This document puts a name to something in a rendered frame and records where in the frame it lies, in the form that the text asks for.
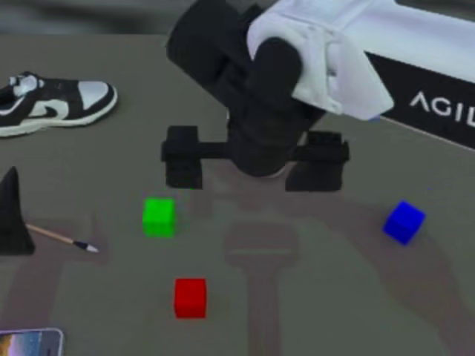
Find green cube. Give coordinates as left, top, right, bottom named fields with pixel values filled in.
left=142, top=197, right=177, bottom=238

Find blue cube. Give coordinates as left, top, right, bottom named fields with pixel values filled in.
left=382, top=200, right=428, bottom=246

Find red cube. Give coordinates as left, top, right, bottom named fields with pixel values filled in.
left=174, top=277, right=208, bottom=320

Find smartphone with lit screen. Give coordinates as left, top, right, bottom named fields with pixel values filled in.
left=0, top=327, right=65, bottom=356

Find black and white sneaker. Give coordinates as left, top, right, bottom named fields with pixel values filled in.
left=0, top=71, right=119, bottom=139

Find wooden handled paint brush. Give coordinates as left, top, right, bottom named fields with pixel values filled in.
left=24, top=222, right=99, bottom=254

